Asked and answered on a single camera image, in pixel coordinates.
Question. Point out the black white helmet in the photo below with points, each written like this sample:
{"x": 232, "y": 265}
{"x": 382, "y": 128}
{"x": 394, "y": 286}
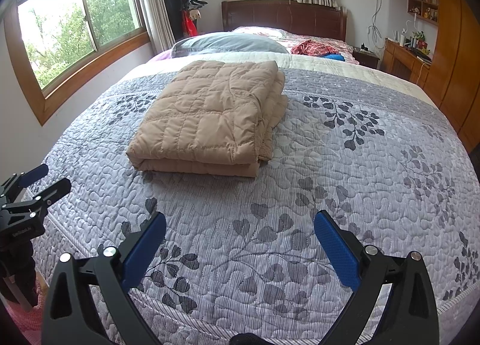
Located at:
{"x": 195, "y": 1}

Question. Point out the grey pillow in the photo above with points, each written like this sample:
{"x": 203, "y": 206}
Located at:
{"x": 232, "y": 43}

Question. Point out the dark wooden headboard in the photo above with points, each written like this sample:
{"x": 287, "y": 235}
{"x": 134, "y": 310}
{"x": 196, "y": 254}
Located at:
{"x": 281, "y": 15}

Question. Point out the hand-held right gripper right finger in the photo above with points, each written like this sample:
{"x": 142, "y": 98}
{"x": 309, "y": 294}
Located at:
{"x": 337, "y": 251}

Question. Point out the red bag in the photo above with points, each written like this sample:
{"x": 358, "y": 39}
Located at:
{"x": 190, "y": 27}

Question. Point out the large wooden framed window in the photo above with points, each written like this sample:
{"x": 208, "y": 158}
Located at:
{"x": 93, "y": 11}

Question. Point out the blue cloth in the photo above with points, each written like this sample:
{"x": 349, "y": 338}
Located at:
{"x": 333, "y": 57}

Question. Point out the wooden wardrobe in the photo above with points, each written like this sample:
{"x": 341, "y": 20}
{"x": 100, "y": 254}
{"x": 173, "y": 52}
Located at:
{"x": 453, "y": 49}

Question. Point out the pink floral bedding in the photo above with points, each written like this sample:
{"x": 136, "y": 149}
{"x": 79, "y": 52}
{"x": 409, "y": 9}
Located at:
{"x": 262, "y": 31}

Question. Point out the black coat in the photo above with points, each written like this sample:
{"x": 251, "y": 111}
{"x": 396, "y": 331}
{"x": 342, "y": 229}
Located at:
{"x": 173, "y": 15}

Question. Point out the red patterned cloth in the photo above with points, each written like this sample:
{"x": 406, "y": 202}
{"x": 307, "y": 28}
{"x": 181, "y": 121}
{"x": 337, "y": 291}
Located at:
{"x": 311, "y": 47}

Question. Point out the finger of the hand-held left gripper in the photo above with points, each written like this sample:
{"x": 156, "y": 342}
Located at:
{"x": 32, "y": 175}
{"x": 48, "y": 193}

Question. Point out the dark nightstand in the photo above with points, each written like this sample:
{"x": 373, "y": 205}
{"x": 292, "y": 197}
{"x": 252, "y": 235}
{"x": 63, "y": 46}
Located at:
{"x": 365, "y": 58}

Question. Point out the wooden wall shelf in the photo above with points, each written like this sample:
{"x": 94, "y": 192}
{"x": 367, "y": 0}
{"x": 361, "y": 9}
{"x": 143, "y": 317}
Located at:
{"x": 423, "y": 11}

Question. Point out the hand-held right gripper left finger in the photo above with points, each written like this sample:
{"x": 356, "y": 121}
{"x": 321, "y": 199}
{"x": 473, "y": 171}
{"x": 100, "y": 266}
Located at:
{"x": 144, "y": 251}

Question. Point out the purple bed sheet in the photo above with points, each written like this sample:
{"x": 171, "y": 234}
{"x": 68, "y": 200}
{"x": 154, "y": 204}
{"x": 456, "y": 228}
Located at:
{"x": 161, "y": 56}

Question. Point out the tan quilted jacket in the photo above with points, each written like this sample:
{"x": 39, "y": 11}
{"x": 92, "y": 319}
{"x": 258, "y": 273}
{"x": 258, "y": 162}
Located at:
{"x": 210, "y": 116}

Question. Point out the wooden desk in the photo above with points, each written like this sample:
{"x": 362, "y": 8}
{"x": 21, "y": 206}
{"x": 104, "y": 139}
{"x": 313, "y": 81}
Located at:
{"x": 399, "y": 58}

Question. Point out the person's left hand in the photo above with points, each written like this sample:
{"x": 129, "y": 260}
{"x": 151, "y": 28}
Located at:
{"x": 18, "y": 266}

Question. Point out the grey floral quilted bedspread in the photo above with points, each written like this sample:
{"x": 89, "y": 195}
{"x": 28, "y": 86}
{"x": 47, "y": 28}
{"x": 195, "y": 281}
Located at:
{"x": 337, "y": 180}

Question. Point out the plain beige curtain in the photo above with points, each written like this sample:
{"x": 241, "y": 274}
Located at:
{"x": 153, "y": 4}

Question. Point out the person's left forearm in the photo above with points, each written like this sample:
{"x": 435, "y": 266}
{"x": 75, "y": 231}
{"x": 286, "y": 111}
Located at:
{"x": 22, "y": 318}

